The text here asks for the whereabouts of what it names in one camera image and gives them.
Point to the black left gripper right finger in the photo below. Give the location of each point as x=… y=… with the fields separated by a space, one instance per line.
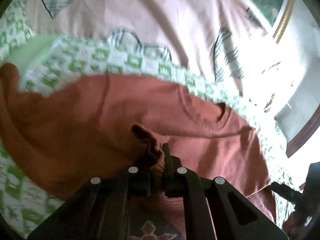
x=213 y=208

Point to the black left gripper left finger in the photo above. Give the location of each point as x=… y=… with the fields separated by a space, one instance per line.
x=97 y=211

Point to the rust orange small garment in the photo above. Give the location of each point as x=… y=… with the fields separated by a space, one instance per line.
x=102 y=124

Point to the right hand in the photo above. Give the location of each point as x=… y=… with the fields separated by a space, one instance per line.
x=295 y=224

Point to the green white checkered blanket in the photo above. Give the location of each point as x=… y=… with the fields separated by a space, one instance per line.
x=65 y=58

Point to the pink heart pattern quilt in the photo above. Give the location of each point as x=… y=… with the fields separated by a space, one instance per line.
x=227 y=41

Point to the brown wooden window frame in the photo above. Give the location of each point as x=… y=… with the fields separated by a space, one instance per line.
x=304 y=134

